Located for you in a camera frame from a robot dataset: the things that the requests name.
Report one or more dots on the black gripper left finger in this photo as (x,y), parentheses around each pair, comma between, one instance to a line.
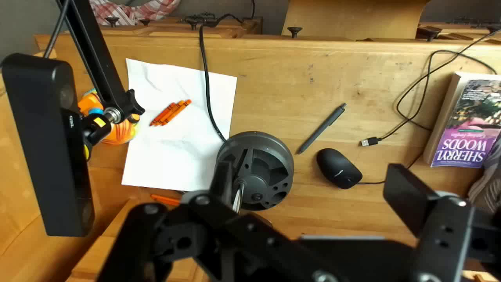
(225,180)

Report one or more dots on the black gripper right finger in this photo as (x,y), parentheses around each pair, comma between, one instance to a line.
(443,235)

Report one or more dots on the grey gooseneck desk lamp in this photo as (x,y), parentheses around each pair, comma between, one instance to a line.
(270,157)

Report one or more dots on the white paper sheet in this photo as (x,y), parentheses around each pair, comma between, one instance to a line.
(176,151)

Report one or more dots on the dark grey pen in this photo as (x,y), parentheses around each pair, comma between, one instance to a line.
(319,129)

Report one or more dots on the purple paperback book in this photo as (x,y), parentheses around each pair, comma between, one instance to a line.
(466,126)

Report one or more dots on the black computer mouse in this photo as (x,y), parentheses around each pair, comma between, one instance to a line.
(338,168)

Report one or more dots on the orange plush toy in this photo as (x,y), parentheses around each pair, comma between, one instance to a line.
(120,133)

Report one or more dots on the red checkered cloth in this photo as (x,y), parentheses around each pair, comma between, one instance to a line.
(134,10)

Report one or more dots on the wooden chair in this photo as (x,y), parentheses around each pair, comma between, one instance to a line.
(353,17)

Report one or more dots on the black stereo camera bar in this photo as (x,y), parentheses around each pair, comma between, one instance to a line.
(47,146)

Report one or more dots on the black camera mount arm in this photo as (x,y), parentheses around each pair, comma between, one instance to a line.
(95,47)

